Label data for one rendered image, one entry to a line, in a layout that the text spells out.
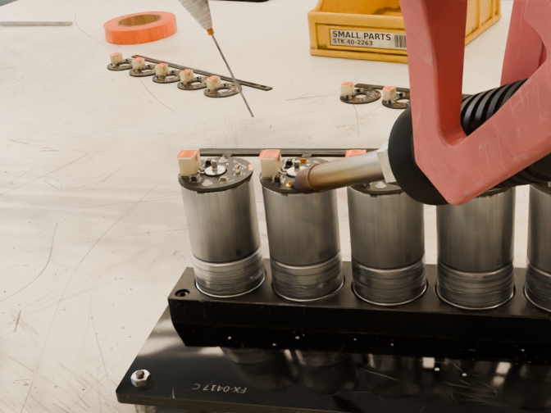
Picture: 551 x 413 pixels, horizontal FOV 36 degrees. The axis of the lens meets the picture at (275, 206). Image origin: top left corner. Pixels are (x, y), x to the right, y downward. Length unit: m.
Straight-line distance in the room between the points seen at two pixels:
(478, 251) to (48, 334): 0.16
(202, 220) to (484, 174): 0.13
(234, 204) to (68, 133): 0.26
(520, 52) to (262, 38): 0.49
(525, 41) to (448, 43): 0.03
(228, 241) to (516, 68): 0.13
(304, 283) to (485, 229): 0.06
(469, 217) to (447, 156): 0.09
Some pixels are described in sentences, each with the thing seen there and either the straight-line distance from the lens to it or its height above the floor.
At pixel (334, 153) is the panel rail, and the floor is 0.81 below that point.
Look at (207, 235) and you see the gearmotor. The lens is 0.28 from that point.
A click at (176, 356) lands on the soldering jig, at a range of 0.29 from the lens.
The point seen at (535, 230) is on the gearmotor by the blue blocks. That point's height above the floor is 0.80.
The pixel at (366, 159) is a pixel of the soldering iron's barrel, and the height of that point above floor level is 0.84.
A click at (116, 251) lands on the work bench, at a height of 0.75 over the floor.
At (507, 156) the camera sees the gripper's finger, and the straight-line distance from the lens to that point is 0.16.
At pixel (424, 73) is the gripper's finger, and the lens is 0.17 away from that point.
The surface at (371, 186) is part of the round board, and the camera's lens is 0.26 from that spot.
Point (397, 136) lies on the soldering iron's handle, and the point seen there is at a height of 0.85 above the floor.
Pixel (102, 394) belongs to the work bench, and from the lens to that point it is 0.30.
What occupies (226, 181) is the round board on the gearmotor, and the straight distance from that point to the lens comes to 0.28.
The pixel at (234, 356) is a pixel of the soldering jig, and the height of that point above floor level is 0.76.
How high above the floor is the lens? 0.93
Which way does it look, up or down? 26 degrees down
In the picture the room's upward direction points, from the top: 6 degrees counter-clockwise
